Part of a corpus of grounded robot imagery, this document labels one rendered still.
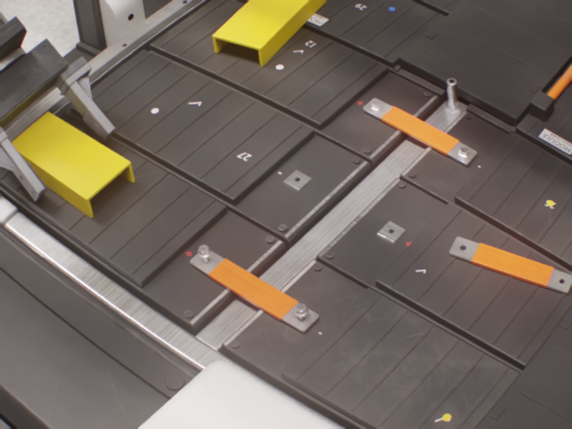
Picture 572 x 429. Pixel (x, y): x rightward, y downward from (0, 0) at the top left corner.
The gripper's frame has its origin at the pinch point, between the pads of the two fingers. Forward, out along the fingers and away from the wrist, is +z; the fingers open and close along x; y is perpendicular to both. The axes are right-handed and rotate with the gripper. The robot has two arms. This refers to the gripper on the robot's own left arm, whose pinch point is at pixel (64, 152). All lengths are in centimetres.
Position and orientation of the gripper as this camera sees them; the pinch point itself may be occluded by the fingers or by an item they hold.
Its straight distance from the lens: 141.7
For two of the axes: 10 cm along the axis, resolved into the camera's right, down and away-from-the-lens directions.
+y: -3.5, 3.1, 8.9
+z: 6.6, 7.5, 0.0
